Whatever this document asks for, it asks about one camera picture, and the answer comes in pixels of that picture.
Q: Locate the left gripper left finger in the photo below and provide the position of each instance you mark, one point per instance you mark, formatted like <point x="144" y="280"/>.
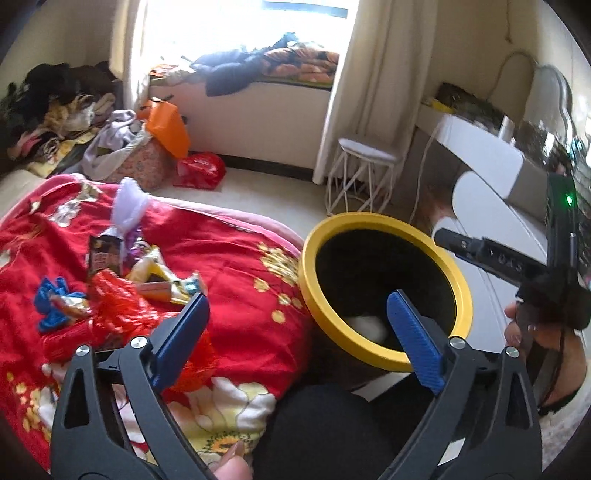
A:
<point x="89" y="440"/>

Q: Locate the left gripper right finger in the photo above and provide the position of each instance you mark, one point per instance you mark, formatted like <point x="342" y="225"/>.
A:
<point x="482" y="422"/>

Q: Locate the red plastic bag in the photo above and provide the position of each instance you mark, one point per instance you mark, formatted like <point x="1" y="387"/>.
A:
<point x="203" y="171"/>
<point x="118" y="310"/>

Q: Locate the blue wrapper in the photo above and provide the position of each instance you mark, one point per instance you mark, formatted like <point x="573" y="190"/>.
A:
<point x="58" y="305"/>

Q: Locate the white paper wrapper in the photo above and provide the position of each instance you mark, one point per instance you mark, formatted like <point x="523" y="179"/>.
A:
<point x="370" y="327"/>

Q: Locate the yellow white snack bag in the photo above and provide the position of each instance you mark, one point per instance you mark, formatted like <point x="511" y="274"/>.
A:
<point x="154" y="280"/>

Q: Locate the dark green snack bag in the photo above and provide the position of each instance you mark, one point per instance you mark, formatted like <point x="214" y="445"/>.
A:
<point x="104" y="252"/>

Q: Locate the white foam fruit net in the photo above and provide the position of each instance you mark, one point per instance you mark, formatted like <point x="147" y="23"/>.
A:
<point x="128" y="208"/>

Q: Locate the purple snack wrapper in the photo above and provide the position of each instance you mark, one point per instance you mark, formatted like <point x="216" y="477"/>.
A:
<point x="135" y="247"/>

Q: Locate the yellow rimmed black trash bin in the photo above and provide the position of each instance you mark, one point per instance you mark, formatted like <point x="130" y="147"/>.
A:
<point x="352" y="262"/>

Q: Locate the person's right hand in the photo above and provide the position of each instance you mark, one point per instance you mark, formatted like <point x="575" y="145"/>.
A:
<point x="552" y="352"/>

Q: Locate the person's left hand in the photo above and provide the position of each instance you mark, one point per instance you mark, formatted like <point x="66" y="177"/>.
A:
<point x="233" y="465"/>

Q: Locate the red can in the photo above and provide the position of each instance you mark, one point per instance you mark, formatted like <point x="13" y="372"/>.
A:
<point x="61" y="345"/>

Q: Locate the white petal shaped chair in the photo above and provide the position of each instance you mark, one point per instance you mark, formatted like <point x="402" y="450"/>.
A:
<point x="480" y="212"/>

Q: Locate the white vanity desk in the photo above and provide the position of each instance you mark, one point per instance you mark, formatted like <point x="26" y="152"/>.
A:
<point x="504" y="168"/>

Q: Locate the floral fabric basket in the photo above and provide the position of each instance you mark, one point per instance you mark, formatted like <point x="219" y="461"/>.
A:
<point x="149" y="165"/>

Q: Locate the red plastic bag on floor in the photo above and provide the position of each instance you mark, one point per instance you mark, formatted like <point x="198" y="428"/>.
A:
<point x="203" y="171"/>

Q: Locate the cream curtain right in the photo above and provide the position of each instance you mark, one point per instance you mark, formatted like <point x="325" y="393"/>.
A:
<point x="381" y="78"/>

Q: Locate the cream curtain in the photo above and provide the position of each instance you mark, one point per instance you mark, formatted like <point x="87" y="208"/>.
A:
<point x="381" y="78"/>
<point x="127" y="61"/>

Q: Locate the grey white garment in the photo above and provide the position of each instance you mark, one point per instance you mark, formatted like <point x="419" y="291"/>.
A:
<point x="122" y="135"/>

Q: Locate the orange shopping bag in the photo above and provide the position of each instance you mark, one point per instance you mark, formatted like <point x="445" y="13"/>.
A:
<point x="163" y="121"/>

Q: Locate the pile of clothes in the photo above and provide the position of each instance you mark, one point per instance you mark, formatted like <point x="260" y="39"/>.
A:
<point x="49" y="119"/>

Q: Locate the orange patterned quilt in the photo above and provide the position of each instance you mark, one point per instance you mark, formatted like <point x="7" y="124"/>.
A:
<point x="302" y="65"/>

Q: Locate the cream curtain left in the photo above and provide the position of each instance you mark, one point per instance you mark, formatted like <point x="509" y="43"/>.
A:
<point x="127" y="61"/>

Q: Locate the dark jacket on sill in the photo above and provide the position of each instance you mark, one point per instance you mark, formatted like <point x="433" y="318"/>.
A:
<point x="232" y="71"/>

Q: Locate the white wire frame stool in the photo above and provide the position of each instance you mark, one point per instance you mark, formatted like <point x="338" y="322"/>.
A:
<point x="364" y="171"/>

